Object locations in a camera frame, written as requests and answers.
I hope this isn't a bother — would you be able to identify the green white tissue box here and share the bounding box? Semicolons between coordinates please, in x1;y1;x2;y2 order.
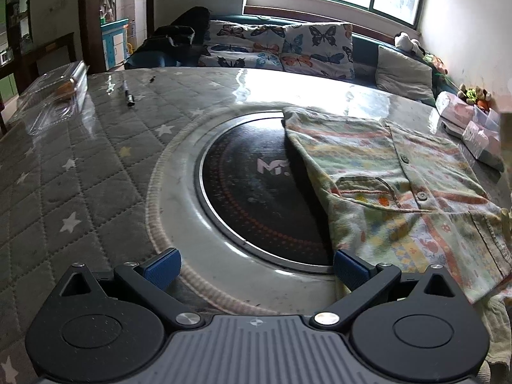
462;120;500;157

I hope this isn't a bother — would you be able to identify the dark wooden chair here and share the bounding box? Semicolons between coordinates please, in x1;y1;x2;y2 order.
20;32;78;89

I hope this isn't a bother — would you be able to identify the pink green plush toy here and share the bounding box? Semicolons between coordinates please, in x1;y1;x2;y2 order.
424;52;449;76

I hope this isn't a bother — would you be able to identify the white plush toy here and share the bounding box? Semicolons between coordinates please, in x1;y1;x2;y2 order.
394;32;425;57

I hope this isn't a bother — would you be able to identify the pale yellow cloth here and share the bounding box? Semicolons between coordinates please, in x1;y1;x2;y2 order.
478;294;512;372

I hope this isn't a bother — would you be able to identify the blue cabinet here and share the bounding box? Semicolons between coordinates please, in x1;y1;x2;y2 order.
100;18;131;70

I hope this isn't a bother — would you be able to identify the round black induction cooktop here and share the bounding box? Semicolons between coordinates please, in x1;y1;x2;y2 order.
196;110;339;276

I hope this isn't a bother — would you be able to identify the dark clothing pile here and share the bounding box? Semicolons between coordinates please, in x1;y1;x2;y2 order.
134;7;211;67

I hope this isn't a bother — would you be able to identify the clear plastic storage box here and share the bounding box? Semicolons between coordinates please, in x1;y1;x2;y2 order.
472;108;512;171

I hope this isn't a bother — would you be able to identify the plain grey pillow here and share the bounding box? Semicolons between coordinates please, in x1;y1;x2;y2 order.
376;45;436;107

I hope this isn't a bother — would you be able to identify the butterfly print pillow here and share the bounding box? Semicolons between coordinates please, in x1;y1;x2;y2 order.
280;24;355;81
199;19;286;68

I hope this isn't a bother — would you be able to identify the small plush toys group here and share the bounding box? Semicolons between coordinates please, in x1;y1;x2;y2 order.
458;84;492;112

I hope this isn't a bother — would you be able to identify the clear plastic container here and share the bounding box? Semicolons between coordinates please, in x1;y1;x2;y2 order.
8;61;89;134

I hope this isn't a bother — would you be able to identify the teal sofa bench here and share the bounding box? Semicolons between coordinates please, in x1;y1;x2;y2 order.
124;14;460;108

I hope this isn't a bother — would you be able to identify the pink tissue pack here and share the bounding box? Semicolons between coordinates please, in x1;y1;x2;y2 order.
435;91;476;129

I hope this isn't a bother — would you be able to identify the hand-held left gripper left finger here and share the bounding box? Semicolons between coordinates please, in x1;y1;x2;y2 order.
59;247;204;329

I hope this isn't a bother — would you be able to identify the pastel patterned button shirt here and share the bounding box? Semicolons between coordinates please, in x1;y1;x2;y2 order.
282;106;512;305

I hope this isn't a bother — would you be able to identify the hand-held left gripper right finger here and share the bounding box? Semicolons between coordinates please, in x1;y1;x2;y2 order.
309;249;469;329

